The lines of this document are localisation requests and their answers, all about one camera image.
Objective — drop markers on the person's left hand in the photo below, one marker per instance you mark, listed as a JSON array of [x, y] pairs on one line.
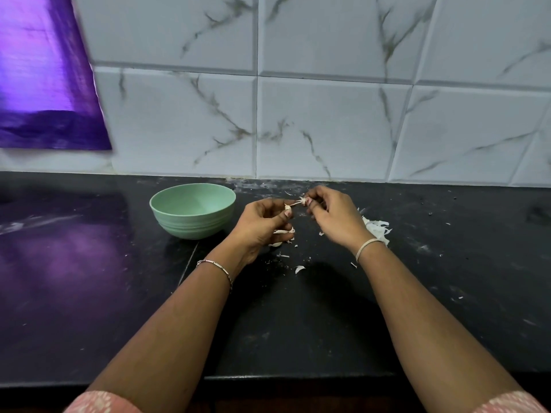
[[258, 226]]

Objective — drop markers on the person's right hand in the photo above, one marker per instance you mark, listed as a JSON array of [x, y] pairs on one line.
[[336, 217]]

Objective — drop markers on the garlic clove cluster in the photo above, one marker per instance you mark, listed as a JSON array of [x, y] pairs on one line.
[[284, 232]]

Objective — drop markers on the white garlic bulb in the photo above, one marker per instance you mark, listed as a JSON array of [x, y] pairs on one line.
[[297, 202]]

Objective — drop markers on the mint green bowl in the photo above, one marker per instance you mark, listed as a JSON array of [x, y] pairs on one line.
[[193, 210]]

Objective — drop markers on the person's left forearm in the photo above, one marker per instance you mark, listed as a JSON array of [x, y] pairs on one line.
[[168, 335]]

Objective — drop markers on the person's right forearm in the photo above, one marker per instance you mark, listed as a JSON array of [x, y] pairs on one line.
[[439, 331]]

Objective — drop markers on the pile of white garlic peels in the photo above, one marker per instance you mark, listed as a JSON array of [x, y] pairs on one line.
[[377, 228]]

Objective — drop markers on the small fallen garlic piece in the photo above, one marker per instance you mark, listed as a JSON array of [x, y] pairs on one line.
[[300, 269]]

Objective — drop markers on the pink patterned left sleeve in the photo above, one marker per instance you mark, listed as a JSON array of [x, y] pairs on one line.
[[101, 402]]

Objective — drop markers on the pink patterned sleeve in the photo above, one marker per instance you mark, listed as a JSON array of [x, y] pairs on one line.
[[101, 402], [510, 402]]

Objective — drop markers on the pink patterned right sleeve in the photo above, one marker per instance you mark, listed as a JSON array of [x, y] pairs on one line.
[[510, 402]]

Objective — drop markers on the purple cloth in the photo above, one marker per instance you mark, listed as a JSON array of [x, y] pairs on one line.
[[47, 73]]

